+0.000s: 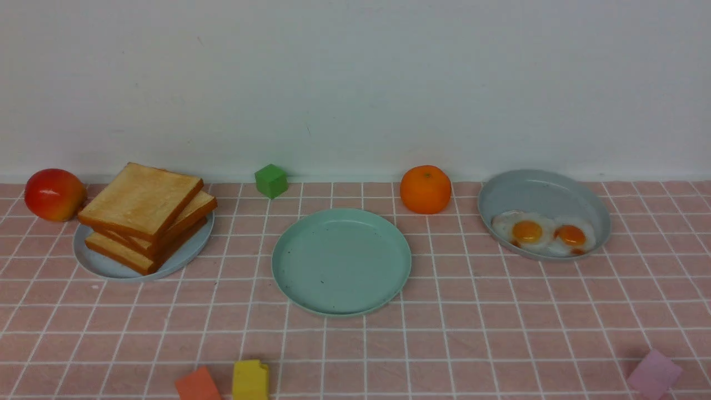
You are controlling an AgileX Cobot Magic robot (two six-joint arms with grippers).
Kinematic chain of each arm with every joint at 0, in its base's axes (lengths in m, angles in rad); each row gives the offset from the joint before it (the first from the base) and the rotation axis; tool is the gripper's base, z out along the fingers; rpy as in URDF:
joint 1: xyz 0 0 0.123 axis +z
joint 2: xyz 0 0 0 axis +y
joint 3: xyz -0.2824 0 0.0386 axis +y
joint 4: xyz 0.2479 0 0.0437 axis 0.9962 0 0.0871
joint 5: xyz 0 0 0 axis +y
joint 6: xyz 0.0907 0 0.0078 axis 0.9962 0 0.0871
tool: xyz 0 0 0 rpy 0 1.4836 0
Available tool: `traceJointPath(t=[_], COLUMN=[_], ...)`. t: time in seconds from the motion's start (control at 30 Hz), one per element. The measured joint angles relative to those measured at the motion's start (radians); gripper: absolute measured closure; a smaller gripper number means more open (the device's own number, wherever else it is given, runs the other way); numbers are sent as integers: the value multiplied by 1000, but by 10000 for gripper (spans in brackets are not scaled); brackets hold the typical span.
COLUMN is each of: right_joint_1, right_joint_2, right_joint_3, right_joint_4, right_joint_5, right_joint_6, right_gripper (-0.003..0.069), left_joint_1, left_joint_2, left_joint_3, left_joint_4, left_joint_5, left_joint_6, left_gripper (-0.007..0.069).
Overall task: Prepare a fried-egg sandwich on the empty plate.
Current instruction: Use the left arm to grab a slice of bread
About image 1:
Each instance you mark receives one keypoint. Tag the fried egg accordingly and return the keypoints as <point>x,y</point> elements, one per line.
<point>572,236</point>
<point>526,230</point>

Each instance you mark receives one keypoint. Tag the toast slice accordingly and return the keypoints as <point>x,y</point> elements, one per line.
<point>195,212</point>
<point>124,255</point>
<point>141,201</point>
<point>166,248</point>

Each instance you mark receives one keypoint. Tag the teal centre plate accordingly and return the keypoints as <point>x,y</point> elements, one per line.
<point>341,262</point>

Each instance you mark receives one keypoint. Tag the orange fruit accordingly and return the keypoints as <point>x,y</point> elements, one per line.
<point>425,189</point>

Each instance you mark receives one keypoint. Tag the green cube block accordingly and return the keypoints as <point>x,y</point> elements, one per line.
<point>271,181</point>

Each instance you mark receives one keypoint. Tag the light blue bread plate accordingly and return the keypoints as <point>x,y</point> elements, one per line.
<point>111,270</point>

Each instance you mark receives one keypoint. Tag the grey egg plate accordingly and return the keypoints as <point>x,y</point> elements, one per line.
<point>546,193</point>

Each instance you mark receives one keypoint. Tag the yellow block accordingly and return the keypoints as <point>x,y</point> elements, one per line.
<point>251,380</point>

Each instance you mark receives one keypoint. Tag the orange block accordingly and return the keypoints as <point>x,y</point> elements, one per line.
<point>198,385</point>

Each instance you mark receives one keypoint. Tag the red yellow apple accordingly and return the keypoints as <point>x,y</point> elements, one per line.
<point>54,195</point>

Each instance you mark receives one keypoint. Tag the pink block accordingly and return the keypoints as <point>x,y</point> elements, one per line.
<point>654,375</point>

